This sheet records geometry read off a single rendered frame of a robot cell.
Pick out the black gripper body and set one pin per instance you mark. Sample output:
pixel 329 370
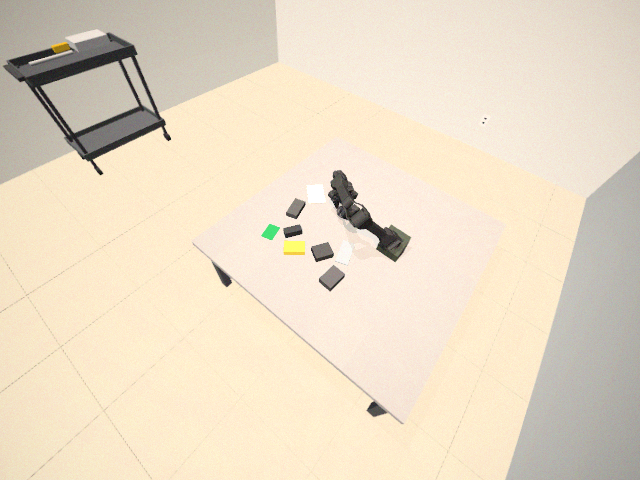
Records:
pixel 333 194

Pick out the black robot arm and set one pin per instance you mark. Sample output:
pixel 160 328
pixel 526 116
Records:
pixel 362 220

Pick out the flat green rectangular card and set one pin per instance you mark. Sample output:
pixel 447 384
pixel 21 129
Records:
pixel 270 232

